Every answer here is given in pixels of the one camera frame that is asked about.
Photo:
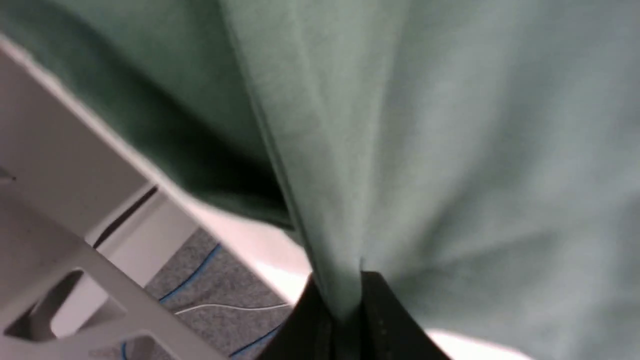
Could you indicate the green long sleeve shirt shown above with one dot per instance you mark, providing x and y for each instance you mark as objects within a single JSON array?
[{"x": 482, "y": 155}]

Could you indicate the grey table frame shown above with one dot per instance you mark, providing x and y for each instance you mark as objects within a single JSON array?
[{"x": 82, "y": 230}]

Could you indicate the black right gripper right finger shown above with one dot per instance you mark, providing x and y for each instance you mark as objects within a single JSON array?
[{"x": 384, "y": 329}]

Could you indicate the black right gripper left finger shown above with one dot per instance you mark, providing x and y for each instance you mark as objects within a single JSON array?
[{"x": 307, "y": 333}]

